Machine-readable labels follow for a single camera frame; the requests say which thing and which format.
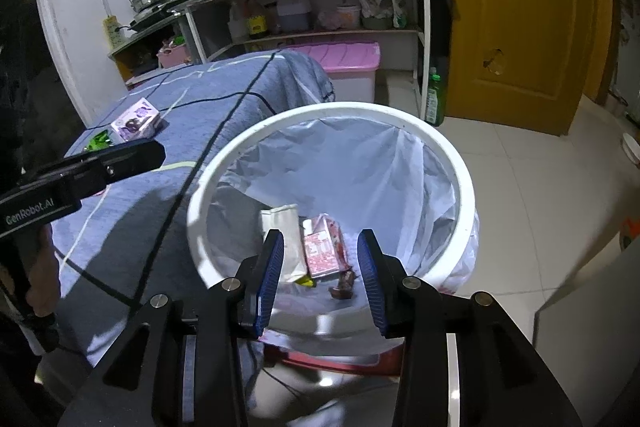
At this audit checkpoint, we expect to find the purple grape milk carton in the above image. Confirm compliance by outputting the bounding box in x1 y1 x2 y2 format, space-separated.
110 98 160 144

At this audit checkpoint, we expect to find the white paper bag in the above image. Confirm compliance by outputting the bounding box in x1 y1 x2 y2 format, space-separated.
260 204 308 283

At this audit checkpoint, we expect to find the red strawberry milk carton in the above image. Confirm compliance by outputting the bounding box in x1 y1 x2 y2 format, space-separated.
303 213 350 279

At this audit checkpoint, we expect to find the brown chocolate wrapper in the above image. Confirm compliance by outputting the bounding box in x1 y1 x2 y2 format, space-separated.
329 270 356 300

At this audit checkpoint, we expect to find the translucent trash bag liner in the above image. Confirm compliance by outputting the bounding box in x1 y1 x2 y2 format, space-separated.
204 116 482 338

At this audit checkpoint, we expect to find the white round trash bin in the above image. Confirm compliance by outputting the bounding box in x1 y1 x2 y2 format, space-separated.
185 100 478 343

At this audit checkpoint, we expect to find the person left hand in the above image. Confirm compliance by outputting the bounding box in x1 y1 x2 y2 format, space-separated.
26 225 61 317

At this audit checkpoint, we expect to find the blue checked tablecloth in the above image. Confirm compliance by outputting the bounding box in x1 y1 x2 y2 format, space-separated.
46 48 338 408

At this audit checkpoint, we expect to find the wooden low shelf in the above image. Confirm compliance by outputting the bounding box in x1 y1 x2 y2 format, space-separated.
108 13 198 84

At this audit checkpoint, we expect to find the pink plastic basket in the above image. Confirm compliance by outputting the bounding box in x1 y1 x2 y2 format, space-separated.
157 43 192 69

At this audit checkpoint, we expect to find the yellow power strip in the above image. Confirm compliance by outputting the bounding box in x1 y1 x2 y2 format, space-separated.
102 15 126 50

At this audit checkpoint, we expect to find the black induction cooktop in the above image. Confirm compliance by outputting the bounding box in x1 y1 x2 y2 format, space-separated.
129 0 191 31

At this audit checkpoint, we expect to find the green glass bottle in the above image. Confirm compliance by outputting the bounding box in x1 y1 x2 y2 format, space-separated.
425 66 447 127

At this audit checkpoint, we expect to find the brown cooking oil bottle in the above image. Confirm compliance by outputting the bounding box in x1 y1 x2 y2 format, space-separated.
245 0 269 39

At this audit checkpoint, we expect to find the pink lid storage box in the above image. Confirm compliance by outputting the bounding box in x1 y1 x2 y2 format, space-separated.
292 42 381 103

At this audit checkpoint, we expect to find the blue plastic jug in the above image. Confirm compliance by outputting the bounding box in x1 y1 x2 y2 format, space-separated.
277 0 311 32

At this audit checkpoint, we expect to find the white metal shelf rack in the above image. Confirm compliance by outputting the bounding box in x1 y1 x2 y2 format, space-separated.
177 0 433 118

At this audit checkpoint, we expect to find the white floor bowl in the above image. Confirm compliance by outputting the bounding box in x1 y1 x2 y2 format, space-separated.
620 132 640 168

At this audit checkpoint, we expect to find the yellow wooden door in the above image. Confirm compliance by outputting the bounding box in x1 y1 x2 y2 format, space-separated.
446 0 613 135

